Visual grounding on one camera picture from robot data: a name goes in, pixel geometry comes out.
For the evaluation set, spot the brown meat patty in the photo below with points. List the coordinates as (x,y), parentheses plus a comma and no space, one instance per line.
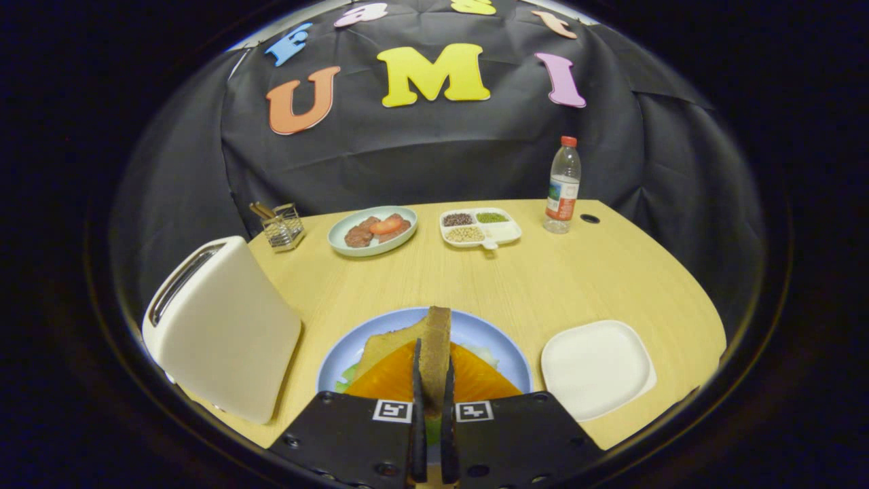
(399,233)
(358,236)

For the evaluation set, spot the white toaster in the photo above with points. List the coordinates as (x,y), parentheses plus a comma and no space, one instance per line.
(224,333)

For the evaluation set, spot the black backdrop cloth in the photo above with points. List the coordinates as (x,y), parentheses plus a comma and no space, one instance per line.
(434,149)

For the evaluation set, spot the blue round plate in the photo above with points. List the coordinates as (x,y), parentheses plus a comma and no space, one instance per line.
(482,333)

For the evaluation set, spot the brown toast slice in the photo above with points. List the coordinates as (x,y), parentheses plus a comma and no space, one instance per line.
(434,353)

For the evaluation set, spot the white square plate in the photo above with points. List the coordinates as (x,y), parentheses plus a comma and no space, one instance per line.
(597,370)

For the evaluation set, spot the white divided tray with beans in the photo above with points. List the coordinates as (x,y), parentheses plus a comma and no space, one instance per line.
(502,232)

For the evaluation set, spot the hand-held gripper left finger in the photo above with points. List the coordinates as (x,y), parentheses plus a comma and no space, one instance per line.
(353,441)

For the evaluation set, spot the red tomato slice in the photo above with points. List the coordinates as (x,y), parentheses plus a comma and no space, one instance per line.
(387,225)

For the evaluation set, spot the pale green round plate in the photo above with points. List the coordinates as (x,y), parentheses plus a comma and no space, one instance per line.
(339,234)

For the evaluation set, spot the clear bottle with red cap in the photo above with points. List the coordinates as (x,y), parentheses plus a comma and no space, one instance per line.
(562,197)

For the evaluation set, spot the green lettuce leaf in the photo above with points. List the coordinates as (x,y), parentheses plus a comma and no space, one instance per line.
(346,380)

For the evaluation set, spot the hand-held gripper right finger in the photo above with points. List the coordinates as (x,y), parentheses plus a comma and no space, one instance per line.
(523,441)

